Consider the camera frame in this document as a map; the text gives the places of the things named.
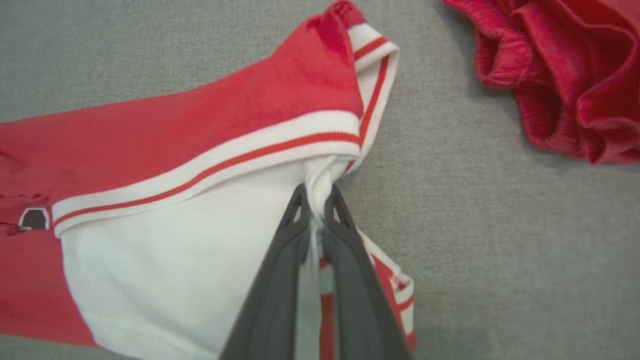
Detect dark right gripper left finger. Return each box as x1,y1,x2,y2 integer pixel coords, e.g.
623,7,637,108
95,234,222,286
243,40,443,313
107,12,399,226
219,182,313,360

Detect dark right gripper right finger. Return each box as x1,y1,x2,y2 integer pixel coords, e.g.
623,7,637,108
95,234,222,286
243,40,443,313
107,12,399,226
322,184,413,360

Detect red white basketball jersey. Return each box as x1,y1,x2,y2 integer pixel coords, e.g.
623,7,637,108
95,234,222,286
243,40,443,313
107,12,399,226
0,0,417,360

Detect red shorts with white trim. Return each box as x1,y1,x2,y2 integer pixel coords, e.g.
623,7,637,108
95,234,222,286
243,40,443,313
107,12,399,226
442,0,640,165

